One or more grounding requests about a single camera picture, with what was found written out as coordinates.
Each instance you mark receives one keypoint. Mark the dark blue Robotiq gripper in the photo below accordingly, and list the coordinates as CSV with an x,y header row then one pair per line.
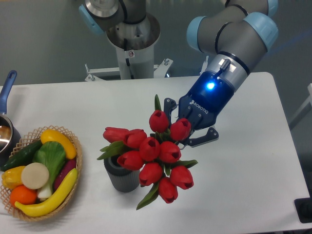
x,y
208,96

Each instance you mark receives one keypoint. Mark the red tulip bouquet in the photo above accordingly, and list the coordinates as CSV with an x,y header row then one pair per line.
x,y
157,155

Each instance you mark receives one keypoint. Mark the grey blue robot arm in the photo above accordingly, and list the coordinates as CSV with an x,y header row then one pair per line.
x,y
239,36

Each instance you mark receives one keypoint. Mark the dark grey ribbed vase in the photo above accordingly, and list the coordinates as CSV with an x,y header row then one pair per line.
x,y
122,179

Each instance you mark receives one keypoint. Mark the white furniture leg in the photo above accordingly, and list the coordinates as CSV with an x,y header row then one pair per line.
x,y
302,111

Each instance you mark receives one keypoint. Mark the purple sweet potato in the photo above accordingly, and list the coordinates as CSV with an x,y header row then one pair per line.
x,y
64,171

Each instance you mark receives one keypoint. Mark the black device at edge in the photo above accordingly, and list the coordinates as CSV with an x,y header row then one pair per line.
x,y
304,209

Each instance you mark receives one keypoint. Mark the yellow lemon squash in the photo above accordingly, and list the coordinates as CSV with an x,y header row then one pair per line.
x,y
58,142

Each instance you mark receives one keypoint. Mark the green bok choy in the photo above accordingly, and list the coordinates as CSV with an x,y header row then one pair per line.
x,y
52,155

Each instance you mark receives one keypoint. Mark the yellow banana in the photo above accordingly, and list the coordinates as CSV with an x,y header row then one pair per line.
x,y
54,201

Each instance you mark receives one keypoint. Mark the woven wicker basket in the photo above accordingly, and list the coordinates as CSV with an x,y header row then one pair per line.
x,y
26,140

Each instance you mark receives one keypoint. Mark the beige round radish slice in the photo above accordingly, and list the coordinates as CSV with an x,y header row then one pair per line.
x,y
34,176

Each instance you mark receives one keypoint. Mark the dark green cucumber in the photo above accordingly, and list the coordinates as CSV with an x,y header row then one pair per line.
x,y
23,157

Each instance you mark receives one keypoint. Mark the orange fruit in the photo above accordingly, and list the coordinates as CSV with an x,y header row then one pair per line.
x,y
23,195

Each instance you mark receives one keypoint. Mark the yellow bell pepper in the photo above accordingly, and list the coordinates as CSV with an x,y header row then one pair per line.
x,y
12,177

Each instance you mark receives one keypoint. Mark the white metal base frame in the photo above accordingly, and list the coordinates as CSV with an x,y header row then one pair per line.
x,y
160,71

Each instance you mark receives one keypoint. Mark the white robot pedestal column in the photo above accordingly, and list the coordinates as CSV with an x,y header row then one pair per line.
x,y
134,44

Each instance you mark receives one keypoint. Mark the blue handled saucepan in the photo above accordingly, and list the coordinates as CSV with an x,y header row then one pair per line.
x,y
9,136

